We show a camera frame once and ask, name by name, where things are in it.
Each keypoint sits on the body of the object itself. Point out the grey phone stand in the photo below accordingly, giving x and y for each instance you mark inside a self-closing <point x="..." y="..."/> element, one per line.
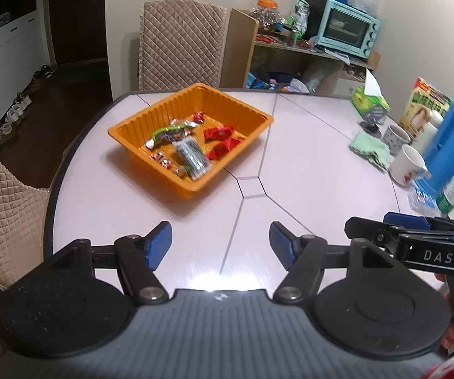
<point x="375" y="112"/>

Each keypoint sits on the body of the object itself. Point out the white cabinet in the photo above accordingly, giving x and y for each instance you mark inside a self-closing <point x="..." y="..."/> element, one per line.
<point x="6" y="47"/>

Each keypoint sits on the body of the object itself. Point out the green cream snack box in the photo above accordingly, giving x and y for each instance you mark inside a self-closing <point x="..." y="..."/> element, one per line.
<point x="424" y="102"/>

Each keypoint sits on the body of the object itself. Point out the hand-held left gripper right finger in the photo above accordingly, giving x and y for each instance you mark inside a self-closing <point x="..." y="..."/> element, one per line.
<point x="282" y="243"/>

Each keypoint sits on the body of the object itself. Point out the white insulated cup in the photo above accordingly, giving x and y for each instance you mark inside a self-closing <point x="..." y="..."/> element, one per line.
<point x="432" y="126"/>

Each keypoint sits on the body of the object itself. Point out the patterned grey mug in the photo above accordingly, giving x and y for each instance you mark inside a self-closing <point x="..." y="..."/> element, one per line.
<point x="394" y="138"/>

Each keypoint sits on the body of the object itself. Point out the small red white-print candy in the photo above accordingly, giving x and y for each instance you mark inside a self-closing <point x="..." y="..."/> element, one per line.
<point x="198" y="117"/>

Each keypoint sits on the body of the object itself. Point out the green cloth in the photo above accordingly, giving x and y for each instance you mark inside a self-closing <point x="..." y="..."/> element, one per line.
<point x="369" y="146"/>

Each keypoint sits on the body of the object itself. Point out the quilted chair back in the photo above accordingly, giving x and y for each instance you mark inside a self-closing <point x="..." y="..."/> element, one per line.
<point x="179" y="43"/>

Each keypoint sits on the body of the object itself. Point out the green tissue pack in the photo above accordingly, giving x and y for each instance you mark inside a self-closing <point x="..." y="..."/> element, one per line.
<point x="365" y="100"/>

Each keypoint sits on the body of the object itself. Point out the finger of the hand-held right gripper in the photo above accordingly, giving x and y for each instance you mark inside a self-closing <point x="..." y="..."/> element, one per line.
<point x="373" y="231"/>
<point x="408" y="220"/>

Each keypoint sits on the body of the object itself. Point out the clear dark snack packet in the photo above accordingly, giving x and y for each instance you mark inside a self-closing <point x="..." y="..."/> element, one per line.
<point x="191" y="158"/>

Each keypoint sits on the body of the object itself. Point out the quilted beige chair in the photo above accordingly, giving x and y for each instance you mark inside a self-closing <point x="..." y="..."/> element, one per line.
<point x="2" y="205"/>

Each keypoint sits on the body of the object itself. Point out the clear jar orange lid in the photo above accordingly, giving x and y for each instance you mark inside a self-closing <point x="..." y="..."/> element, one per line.
<point x="268" y="17"/>

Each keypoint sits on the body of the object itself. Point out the light blue toaster oven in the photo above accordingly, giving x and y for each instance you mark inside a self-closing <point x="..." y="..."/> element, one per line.
<point x="345" y="27"/>

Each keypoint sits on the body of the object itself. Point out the wooden shelf unit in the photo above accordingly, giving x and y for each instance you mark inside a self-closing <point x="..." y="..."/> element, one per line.
<point x="241" y="47"/>

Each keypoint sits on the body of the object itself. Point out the orange plastic tray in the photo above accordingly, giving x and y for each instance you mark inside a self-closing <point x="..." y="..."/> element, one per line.
<point x="227" y="104"/>

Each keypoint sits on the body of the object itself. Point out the blue thermos jug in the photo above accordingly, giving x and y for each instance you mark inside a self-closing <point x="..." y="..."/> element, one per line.
<point x="452" y="138"/>

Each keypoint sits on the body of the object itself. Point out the person's red printed clothing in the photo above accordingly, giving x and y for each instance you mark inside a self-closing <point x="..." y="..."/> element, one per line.
<point x="452" y="367"/>

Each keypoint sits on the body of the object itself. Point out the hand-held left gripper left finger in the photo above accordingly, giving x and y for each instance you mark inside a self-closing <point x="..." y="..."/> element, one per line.
<point x="160" y="244"/>

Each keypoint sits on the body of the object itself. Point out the small clear tissue pack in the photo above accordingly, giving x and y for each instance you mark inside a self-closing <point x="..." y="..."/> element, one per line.
<point x="420" y="201"/>

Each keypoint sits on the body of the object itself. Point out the green white snack bag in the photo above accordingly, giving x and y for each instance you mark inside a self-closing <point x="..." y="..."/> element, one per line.
<point x="300" y="15"/>

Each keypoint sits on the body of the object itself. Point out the dark red candy packet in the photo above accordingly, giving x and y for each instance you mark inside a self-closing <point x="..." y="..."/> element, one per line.
<point x="162" y="160"/>

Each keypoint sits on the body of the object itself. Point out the large red snack packet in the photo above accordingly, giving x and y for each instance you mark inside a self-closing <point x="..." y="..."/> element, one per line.
<point x="223" y="149"/>

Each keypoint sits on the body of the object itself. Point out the row of shoes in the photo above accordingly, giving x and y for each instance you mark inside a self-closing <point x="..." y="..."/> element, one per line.
<point x="18" y="106"/>

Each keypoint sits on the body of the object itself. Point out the long green snack packet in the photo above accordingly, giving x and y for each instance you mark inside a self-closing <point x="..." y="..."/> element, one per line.
<point x="169" y="134"/>

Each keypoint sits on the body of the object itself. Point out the brown candy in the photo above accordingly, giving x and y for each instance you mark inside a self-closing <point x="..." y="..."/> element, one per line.
<point x="179" y="171"/>

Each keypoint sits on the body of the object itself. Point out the dark door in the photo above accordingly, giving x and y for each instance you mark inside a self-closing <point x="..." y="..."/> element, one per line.
<point x="81" y="15"/>

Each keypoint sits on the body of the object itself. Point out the white cartoon mug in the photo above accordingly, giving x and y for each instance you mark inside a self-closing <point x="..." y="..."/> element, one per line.
<point x="404" y="166"/>

